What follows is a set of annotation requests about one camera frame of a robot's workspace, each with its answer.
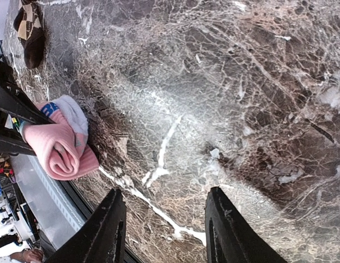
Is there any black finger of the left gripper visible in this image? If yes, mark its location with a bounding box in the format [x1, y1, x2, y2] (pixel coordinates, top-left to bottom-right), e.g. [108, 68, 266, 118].
[0, 82, 54, 124]
[0, 135, 36, 156]

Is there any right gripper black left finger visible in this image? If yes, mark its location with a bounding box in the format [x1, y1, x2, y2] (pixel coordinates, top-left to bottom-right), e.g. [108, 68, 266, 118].
[47, 189, 126, 263]

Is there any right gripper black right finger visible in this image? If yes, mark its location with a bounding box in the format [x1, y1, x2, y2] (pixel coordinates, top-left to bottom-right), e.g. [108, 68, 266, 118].
[205, 187, 286, 263]

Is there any pink teal patterned sock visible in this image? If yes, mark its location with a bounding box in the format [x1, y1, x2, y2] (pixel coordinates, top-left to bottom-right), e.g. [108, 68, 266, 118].
[19, 95, 99, 181]

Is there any brown argyle sock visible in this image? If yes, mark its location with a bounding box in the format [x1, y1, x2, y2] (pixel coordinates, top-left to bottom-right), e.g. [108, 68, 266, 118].
[13, 1, 46, 69]

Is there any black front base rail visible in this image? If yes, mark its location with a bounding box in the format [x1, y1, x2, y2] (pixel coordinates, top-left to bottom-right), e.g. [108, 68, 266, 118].
[57, 181, 143, 263]

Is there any white slotted cable duct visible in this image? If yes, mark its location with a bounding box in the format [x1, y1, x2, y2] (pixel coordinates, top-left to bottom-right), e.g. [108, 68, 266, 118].
[27, 155, 86, 232]

